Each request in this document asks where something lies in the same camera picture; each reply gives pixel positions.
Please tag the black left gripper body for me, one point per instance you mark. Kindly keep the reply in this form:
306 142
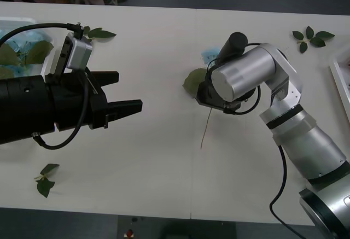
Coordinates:
71 102

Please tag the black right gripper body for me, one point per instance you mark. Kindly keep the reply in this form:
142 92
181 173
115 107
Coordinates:
206 96

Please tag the red button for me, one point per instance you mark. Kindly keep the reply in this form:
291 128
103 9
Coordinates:
129 234

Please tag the silver and black left arm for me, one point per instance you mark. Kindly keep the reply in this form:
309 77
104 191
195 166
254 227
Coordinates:
22 107

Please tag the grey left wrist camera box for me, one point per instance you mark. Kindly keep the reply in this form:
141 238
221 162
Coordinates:
79 53

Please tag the shallow white box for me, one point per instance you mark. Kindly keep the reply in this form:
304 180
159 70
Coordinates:
16 19
339 80

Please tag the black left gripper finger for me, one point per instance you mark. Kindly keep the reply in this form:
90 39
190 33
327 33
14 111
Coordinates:
109 78
125 109

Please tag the silver and black right arm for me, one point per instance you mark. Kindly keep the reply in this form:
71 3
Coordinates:
246 69

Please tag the green leaf sprig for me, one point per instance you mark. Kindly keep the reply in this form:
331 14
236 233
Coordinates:
102 34

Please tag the green two-leaf sprig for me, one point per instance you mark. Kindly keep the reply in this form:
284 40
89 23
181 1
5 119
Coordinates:
43 188

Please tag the green five-leaf sprig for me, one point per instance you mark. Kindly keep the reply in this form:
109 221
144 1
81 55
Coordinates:
317 41

